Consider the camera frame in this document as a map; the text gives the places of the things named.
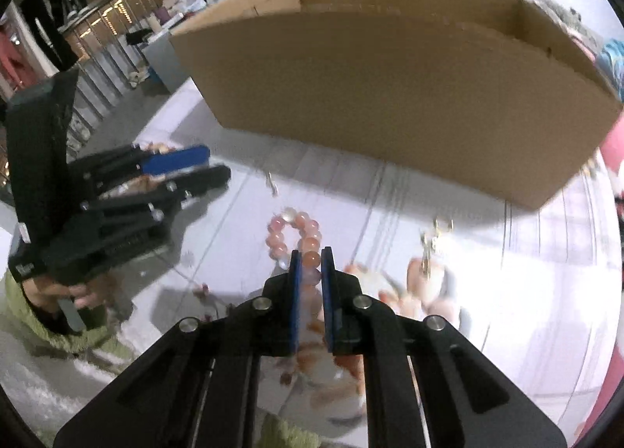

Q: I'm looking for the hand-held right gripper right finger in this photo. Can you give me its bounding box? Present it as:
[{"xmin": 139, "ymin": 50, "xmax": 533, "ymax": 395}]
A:
[{"xmin": 321, "ymin": 246, "xmax": 569, "ymax": 448}]

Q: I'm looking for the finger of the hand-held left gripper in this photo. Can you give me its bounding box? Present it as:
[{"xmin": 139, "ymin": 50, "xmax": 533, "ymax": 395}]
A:
[
  {"xmin": 78, "ymin": 164, "xmax": 233, "ymax": 232},
  {"xmin": 68, "ymin": 143, "xmax": 212, "ymax": 188}
]

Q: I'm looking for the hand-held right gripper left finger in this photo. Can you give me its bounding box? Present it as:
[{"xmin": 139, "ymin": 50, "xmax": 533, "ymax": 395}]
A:
[{"xmin": 53, "ymin": 248, "xmax": 302, "ymax": 448}]

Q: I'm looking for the pink bead bracelet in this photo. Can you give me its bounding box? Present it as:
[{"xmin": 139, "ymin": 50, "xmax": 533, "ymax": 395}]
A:
[{"xmin": 266, "ymin": 207, "xmax": 326, "ymax": 293}]

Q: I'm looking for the brown cardboard box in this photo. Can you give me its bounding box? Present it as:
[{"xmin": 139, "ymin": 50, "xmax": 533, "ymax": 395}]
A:
[{"xmin": 168, "ymin": 0, "xmax": 624, "ymax": 211}]

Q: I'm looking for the person's left hand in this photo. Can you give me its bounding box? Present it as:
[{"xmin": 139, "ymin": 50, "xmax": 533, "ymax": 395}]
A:
[{"xmin": 53, "ymin": 277, "xmax": 125, "ymax": 321}]

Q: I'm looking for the grey cabinet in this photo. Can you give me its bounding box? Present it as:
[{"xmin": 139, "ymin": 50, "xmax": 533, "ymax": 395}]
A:
[{"xmin": 141, "ymin": 29, "xmax": 196, "ymax": 93}]

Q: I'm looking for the red garment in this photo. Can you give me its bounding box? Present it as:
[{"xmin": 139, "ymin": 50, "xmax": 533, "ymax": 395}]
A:
[{"xmin": 0, "ymin": 24, "xmax": 30, "ymax": 88}]

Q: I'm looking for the metal railing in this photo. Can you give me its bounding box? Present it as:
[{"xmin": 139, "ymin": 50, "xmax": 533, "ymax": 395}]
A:
[{"xmin": 63, "ymin": 0, "xmax": 196, "ymax": 108}]

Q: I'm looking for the black hanging garment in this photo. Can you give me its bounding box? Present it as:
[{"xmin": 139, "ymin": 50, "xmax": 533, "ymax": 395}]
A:
[{"xmin": 19, "ymin": 0, "xmax": 81, "ymax": 78}]

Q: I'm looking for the floral checked bed sheet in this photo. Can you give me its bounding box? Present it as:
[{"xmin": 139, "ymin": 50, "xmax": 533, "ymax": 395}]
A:
[{"xmin": 0, "ymin": 78, "xmax": 617, "ymax": 448}]

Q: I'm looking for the pink floral blanket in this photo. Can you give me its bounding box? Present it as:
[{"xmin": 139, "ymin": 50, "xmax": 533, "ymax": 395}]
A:
[{"xmin": 570, "ymin": 121, "xmax": 624, "ymax": 448}]

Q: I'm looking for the blue patterned pillow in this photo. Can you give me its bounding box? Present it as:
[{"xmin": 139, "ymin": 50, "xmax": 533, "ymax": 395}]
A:
[{"xmin": 597, "ymin": 39, "xmax": 624, "ymax": 100}]

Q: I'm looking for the grey patterned cushion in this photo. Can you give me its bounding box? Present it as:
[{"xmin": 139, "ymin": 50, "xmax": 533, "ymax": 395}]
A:
[{"xmin": 534, "ymin": 0, "xmax": 603, "ymax": 56}]

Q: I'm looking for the thin chain necklace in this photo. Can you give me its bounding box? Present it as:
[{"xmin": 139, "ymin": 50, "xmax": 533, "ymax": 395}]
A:
[{"xmin": 173, "ymin": 265, "xmax": 232, "ymax": 315}]

